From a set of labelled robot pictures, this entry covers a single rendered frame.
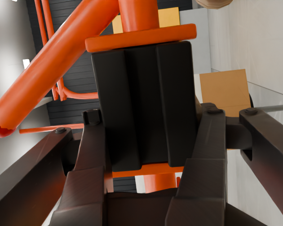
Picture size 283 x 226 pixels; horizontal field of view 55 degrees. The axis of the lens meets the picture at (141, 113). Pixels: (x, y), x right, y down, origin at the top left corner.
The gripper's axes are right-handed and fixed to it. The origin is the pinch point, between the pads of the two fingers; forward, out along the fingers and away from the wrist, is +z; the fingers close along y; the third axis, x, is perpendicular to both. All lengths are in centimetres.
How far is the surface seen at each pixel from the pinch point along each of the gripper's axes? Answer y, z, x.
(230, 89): 48, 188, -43
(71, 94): -281, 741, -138
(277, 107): 85, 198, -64
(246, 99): 58, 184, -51
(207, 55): 113, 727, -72
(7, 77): -501, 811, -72
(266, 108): 77, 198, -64
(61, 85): -305, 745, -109
